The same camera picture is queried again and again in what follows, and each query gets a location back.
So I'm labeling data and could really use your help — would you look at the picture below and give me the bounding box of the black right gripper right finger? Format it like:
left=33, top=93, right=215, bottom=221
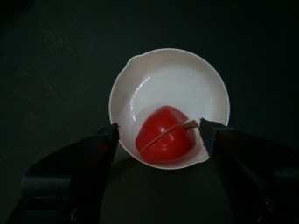
left=199, top=117, right=299, bottom=224

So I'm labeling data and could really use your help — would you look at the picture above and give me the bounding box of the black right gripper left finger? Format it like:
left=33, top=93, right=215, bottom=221
left=4, top=122, right=120, bottom=224

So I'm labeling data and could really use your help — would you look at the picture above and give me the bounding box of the red toy apple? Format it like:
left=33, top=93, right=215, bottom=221
left=135, top=105, right=200, bottom=164

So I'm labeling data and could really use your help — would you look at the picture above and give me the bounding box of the white oval bowl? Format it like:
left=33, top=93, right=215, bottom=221
left=107, top=47, right=231, bottom=171

